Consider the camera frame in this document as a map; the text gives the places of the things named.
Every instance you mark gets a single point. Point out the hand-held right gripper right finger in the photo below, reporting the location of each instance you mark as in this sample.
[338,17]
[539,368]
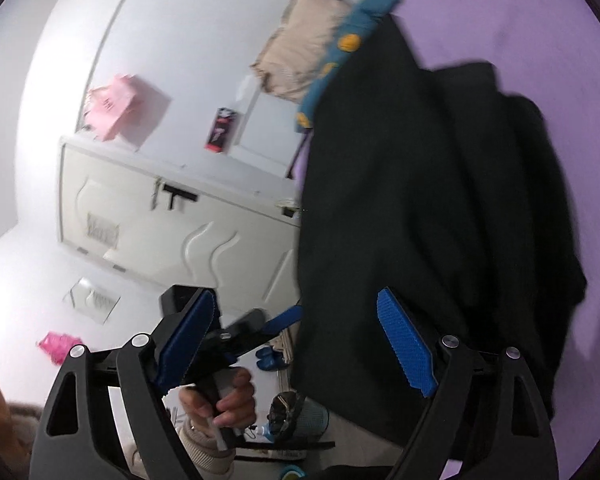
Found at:
[406,345]

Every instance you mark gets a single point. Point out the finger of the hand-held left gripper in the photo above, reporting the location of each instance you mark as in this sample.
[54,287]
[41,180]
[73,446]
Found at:
[282,322]
[247,322]

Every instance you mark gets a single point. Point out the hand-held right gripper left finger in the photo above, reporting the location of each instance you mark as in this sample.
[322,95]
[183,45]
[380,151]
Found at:
[186,345]

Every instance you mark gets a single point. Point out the black jacket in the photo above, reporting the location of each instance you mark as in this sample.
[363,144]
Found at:
[405,185]

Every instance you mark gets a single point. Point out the person's left forearm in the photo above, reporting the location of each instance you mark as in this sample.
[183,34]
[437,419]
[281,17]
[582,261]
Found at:
[200,452]

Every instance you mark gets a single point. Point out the person's left hand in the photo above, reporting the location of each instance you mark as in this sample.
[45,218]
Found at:
[235,405]

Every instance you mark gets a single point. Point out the blue slipper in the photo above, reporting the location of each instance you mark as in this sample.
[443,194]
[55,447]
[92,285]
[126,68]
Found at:
[276,360]
[262,358]

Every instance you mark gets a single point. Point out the teal waste bin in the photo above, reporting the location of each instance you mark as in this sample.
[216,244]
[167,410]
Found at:
[312,420]

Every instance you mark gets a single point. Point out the pink plastic bag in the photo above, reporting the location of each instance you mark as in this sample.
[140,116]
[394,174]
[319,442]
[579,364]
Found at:
[55,347]

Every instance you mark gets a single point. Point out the white cabinet door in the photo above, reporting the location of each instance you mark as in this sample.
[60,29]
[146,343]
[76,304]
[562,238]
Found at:
[145,220]

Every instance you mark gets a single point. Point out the person's fur collar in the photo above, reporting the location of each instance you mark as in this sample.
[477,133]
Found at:
[22,425]

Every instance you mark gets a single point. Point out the white bed headboard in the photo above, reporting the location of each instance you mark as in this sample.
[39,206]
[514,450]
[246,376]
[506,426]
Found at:
[265,130]

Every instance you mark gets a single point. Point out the red and black box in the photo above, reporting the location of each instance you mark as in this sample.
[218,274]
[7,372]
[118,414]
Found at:
[222,130]

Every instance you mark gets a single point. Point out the beige pillow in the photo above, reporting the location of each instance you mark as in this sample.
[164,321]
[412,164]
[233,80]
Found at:
[300,45]

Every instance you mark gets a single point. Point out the blue pillow with orange dots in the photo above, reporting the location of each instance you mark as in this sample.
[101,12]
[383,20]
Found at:
[367,10]

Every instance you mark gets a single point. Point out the purple bed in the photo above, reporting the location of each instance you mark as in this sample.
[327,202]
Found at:
[505,25]

